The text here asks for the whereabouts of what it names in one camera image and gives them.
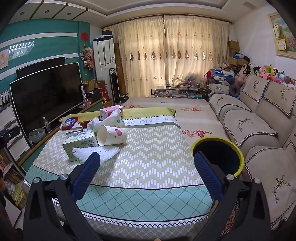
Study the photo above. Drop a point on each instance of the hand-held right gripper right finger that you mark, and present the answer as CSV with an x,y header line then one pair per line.
x,y
208,176

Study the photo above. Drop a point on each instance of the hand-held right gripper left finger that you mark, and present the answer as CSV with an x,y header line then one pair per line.
x,y
86,176

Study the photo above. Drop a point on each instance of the yellow-rimmed dark waste bin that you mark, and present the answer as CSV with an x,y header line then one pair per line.
x,y
222,153

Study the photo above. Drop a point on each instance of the white knitted cloth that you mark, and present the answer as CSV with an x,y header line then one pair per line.
x,y
104,151

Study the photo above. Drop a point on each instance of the green and white carton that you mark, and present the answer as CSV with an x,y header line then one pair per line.
x,y
78,143

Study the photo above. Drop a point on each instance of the white paper cup pink print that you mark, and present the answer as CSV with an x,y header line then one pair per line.
x,y
115,136

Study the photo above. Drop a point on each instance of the white plastic bag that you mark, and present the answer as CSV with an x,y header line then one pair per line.
x,y
113,120

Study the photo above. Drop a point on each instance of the pink carton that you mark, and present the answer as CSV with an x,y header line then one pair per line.
x,y
105,113

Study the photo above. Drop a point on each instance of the white drawer unit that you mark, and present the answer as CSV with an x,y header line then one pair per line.
x,y
9,115

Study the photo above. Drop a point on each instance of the glass ashtray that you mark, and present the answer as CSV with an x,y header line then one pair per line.
x,y
37,135

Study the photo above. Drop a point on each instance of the clear water bottle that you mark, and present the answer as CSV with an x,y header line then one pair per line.
x,y
47,127

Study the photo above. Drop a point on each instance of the bookshelf with books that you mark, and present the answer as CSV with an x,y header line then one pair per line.
x,y
13,180

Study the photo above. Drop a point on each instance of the red patterned rug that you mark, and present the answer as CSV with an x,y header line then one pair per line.
x,y
229,220

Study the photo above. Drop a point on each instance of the black flat television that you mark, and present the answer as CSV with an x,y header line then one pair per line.
x,y
46,97

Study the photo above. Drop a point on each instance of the blue and red packet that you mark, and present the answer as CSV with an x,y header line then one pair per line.
x,y
69,121

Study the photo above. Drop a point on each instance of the floral bedsheet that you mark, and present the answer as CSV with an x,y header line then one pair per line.
x,y
196,115

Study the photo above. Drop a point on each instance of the zigzag patterned tablecloth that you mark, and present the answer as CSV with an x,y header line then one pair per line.
x,y
150,150

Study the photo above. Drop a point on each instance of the teal television cabinet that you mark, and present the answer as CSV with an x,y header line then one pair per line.
x,y
96,107

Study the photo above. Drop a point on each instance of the yellow basket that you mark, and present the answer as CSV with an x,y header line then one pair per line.
x,y
108,103

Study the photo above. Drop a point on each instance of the tall black box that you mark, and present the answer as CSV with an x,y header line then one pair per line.
x,y
83,92

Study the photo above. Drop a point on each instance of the beige sofa with deer covers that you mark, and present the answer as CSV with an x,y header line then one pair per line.
x,y
261,111

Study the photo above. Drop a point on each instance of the red fire extinguisher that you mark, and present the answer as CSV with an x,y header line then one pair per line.
x,y
106,92

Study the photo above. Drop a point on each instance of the dark green box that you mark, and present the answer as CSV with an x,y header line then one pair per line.
x,y
124,97

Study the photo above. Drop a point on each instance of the grey neck pillow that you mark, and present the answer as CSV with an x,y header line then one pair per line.
x,y
234,91

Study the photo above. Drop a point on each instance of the cardboard box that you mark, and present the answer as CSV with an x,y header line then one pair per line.
x,y
92,84

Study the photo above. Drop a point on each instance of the glass coffee table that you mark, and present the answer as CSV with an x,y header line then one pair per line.
x,y
178,89

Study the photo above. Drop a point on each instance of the tower fan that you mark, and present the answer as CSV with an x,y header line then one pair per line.
x,y
114,85

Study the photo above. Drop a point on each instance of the blue star-print pillow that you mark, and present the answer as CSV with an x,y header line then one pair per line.
x,y
219,73

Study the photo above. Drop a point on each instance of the artificial flower decoration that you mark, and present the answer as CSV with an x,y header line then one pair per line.
x,y
87,58

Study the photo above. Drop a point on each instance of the brown cardboard sheet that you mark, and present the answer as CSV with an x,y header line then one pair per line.
x,y
119,69

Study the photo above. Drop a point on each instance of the pile of plush toys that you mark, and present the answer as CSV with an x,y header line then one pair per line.
x,y
268,71

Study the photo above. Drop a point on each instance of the white standing air conditioner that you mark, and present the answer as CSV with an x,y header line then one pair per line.
x,y
104,53

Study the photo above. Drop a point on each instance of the cream embroidered curtain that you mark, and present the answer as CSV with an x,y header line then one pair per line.
x,y
138,58
196,46

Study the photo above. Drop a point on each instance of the stack of cardboard boxes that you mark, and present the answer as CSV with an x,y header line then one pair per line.
x,y
233,46

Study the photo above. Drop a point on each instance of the dark blue box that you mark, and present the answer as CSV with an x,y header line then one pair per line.
x,y
107,32

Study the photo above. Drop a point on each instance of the framed flower painting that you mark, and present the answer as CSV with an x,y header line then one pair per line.
x,y
286,30

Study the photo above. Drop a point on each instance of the black wall panel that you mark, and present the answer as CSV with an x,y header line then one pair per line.
x,y
39,66

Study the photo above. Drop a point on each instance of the cartoon wall poster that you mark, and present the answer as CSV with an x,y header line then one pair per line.
x,y
4,59

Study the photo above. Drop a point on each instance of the red round wall ornament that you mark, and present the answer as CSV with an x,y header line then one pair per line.
x,y
84,36

